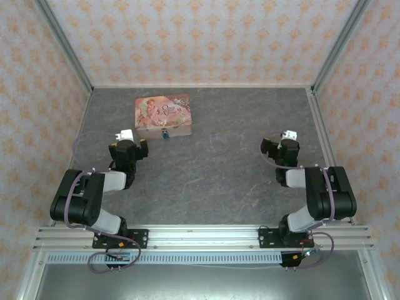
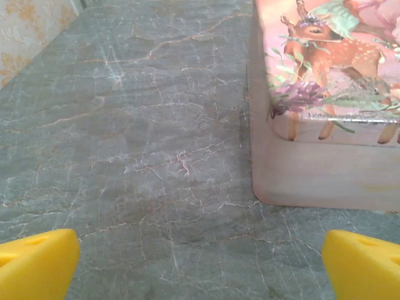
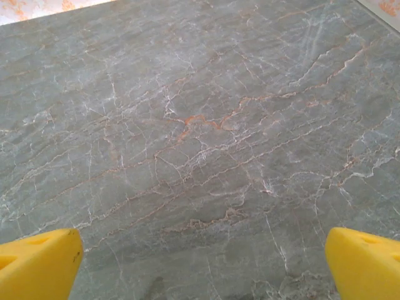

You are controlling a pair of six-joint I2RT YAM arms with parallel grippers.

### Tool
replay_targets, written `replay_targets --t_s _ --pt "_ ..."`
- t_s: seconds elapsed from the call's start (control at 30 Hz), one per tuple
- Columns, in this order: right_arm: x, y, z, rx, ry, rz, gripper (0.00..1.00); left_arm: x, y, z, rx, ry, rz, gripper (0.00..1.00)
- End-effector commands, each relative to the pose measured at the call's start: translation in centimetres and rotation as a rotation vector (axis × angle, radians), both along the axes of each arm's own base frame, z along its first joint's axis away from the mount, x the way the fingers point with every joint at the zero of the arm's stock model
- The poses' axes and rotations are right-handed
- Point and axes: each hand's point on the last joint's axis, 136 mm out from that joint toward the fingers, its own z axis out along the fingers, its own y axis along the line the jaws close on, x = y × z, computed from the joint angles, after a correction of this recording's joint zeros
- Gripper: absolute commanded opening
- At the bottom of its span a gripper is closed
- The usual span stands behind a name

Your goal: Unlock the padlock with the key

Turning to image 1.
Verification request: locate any aluminium lower frame post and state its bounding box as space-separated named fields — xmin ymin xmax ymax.
xmin=17 ymin=249 xmax=48 ymax=300
xmin=356 ymin=249 xmax=395 ymax=300

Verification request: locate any white slotted cable duct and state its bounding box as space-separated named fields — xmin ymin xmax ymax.
xmin=46 ymin=251 xmax=284 ymax=266

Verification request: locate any pink illustrated storage box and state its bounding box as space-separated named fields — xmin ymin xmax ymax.
xmin=134 ymin=93 xmax=193 ymax=139

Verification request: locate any grey metal shelf sheet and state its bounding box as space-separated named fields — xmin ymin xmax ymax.
xmin=34 ymin=262 xmax=374 ymax=300

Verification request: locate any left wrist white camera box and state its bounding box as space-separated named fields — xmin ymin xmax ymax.
xmin=114 ymin=128 xmax=136 ymax=142

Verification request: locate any aluminium side rail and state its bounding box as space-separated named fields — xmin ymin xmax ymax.
xmin=305 ymin=87 xmax=338 ymax=168
xmin=66 ymin=89 xmax=94 ymax=166

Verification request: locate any aluminium frame post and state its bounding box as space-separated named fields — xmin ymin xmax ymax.
xmin=33 ymin=0 xmax=94 ymax=96
xmin=311 ymin=0 xmax=373 ymax=96
xmin=17 ymin=249 xmax=48 ymax=300
xmin=356 ymin=249 xmax=395 ymax=300

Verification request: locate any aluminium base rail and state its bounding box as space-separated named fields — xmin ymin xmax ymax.
xmin=32 ymin=223 xmax=375 ymax=251

